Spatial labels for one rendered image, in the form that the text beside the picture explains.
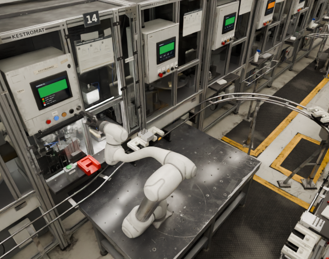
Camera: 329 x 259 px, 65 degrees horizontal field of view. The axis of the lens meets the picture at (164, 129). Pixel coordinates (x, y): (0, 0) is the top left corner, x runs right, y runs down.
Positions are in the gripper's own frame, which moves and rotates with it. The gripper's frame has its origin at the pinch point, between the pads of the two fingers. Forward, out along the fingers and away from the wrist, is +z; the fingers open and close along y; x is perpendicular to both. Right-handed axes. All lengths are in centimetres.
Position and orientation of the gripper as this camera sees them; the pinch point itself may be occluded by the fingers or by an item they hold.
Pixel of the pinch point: (84, 117)
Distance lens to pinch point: 203.4
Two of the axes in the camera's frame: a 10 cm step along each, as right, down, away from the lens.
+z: -8.1, -3.3, 4.9
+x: -5.8, 5.6, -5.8
